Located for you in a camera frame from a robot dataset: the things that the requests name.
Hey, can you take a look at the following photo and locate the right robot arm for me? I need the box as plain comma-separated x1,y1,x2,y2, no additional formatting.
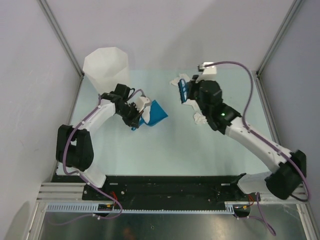
178,79,306,201

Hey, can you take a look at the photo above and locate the left aluminium corner post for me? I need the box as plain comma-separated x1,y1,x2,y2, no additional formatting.
37,0,85,78

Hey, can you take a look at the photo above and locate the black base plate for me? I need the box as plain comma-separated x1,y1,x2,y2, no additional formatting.
51,174,261,203

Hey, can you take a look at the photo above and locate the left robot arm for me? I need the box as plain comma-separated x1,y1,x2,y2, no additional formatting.
55,83,152,200

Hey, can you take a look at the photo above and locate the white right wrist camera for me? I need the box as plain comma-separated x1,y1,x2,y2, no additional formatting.
196,62,217,83

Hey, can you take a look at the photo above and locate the grey slotted cable duct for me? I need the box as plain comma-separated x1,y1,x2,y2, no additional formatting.
46,202,235,215

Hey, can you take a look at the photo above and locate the right aluminium corner post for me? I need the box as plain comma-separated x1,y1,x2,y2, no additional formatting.
256,0,305,77

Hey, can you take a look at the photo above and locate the blue plastic dustpan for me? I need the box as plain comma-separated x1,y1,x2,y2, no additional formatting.
139,100,168,127

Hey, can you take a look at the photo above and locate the white translucent tall bin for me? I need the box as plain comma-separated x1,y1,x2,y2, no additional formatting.
82,47,131,95

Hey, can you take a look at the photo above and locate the aluminium corner post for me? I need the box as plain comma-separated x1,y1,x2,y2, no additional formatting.
37,0,85,78
256,0,305,77

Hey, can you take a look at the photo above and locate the blue hand brush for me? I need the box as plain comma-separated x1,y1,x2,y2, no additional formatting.
178,78,189,104

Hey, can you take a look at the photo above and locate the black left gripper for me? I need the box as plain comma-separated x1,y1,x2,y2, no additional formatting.
116,102,144,128

